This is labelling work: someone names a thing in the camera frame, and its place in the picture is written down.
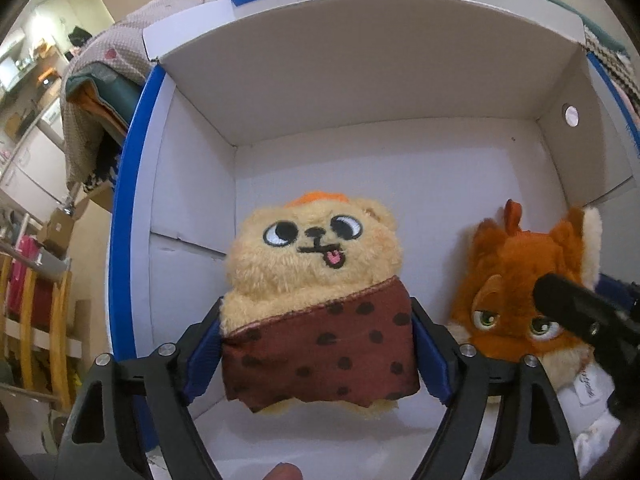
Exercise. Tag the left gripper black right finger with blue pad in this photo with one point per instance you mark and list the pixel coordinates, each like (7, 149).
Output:
(531, 439)

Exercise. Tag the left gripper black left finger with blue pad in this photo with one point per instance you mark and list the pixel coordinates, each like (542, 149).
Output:
(103, 438)

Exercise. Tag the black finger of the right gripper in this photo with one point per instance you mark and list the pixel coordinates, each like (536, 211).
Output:
(607, 319)

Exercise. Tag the orange fox plush toy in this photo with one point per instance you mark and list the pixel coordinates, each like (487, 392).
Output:
(493, 309)

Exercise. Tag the yellow bear plush brown outfit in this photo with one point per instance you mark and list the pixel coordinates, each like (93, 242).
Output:
(316, 310)

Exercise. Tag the person's thumb at bottom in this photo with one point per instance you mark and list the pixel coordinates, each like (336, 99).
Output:
(284, 471)

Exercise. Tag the yellow wooden chair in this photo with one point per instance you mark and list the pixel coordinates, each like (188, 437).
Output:
(30, 338)

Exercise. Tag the cardboard box on floor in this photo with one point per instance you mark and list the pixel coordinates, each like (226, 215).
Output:
(55, 234)

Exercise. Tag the black white knitted blanket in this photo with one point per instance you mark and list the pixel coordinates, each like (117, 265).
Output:
(616, 62)

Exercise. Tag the white kitchen cabinet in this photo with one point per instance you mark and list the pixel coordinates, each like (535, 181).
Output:
(35, 178)

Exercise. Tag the white box blue tape edges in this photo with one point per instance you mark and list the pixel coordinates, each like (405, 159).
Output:
(442, 109)

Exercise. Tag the green orange folded cushion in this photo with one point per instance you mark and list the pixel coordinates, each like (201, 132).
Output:
(107, 96)

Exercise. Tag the beige waffle blanket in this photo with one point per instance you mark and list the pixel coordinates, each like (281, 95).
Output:
(91, 154)

